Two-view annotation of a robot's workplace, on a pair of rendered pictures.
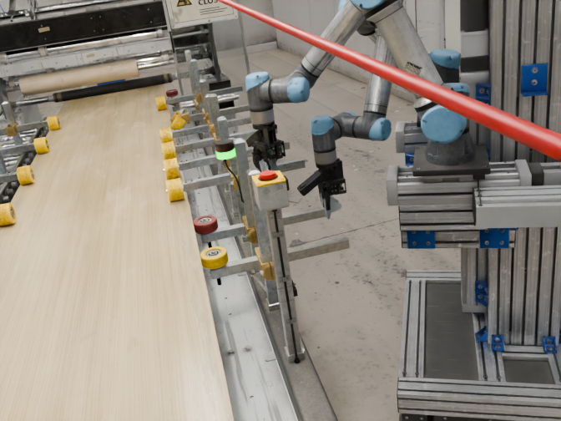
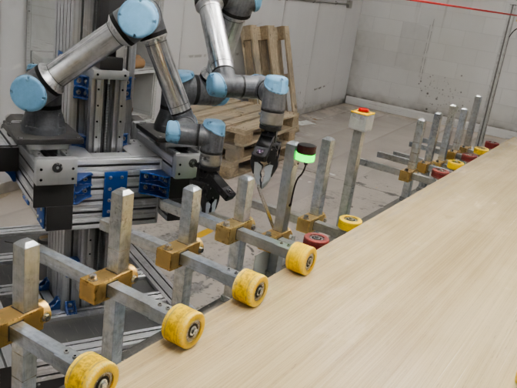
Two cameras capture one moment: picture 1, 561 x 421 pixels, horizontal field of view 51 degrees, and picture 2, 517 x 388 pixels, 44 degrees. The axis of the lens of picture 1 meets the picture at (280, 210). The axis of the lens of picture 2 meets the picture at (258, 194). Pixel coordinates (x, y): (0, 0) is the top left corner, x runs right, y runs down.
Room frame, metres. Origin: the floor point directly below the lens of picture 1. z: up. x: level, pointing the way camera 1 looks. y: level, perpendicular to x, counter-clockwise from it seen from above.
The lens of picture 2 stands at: (3.37, 1.28, 1.63)
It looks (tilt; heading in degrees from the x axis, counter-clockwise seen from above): 18 degrees down; 220
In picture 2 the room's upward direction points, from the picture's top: 8 degrees clockwise
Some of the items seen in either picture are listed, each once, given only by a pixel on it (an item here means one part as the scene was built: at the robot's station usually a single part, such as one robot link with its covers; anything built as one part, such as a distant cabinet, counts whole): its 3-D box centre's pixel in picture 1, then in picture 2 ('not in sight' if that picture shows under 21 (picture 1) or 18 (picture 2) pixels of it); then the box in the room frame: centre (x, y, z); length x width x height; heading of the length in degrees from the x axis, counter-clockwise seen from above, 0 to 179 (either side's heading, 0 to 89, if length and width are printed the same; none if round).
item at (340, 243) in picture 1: (280, 257); (298, 219); (1.61, 0.02, 0.84); 0.43 x 0.03 x 0.04; 99
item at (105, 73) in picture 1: (109, 72); not in sight; (4.29, 1.05, 1.05); 1.43 x 0.12 x 0.12; 99
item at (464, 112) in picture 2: not in sight; (455, 148); (-0.17, -0.22, 0.86); 0.03 x 0.03 x 0.48; 9
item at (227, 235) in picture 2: (237, 177); (235, 229); (2.08, 0.14, 0.95); 0.13 x 0.06 x 0.05; 9
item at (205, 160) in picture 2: (325, 155); (209, 158); (1.89, -0.18, 1.05); 0.08 x 0.08 x 0.05
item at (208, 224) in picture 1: (207, 234); (314, 252); (1.82, 0.26, 0.85); 0.08 x 0.08 x 0.11
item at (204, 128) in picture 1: (216, 125); (3, 322); (2.84, 0.25, 0.95); 0.50 x 0.04 x 0.04; 99
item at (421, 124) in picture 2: not in sight; (411, 166); (0.57, -0.10, 0.88); 0.03 x 0.03 x 0.48; 9
